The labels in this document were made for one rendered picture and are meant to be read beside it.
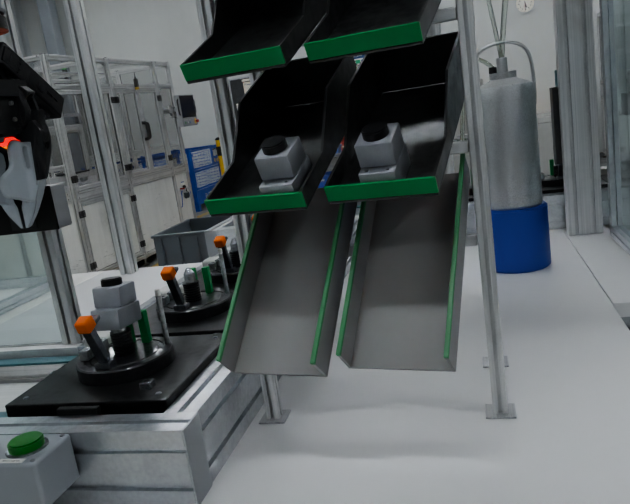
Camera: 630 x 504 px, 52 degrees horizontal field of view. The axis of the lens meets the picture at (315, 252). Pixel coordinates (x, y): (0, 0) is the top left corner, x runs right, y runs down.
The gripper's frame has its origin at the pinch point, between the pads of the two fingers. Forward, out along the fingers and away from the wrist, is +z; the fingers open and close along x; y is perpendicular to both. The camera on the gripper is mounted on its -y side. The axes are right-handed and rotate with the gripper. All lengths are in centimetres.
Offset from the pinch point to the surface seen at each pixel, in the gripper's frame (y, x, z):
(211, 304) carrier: -41.7, 0.2, 24.0
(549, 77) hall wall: -1062, 172, -5
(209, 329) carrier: -34.1, 2.5, 26.0
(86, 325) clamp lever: -11.2, -3.9, 16.6
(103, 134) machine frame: -127, -65, -9
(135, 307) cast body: -21.7, -2.6, 17.7
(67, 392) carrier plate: -11.4, -9.3, 26.0
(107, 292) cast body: -18.4, -4.5, 14.2
